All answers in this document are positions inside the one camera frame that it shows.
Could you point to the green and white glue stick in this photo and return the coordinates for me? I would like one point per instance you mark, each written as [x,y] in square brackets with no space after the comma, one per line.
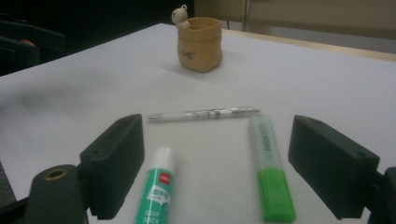
[157,186]

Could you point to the tan pen holder with bear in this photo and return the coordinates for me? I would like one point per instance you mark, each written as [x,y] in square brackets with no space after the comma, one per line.
[199,46]

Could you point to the white clear pen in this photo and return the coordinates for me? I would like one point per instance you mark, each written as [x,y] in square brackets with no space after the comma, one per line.
[202,114]

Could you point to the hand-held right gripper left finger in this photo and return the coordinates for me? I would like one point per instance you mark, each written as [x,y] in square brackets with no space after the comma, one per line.
[115,161]

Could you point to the metal stand pole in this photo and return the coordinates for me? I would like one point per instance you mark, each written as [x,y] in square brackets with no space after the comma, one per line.
[247,14]

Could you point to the green highlighter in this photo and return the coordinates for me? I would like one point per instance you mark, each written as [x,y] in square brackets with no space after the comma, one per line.
[274,189]

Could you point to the beige curtain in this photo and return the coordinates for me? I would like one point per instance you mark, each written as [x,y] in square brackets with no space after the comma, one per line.
[311,15]

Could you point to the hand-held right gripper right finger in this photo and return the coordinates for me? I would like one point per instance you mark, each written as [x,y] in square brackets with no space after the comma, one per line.
[330,165]

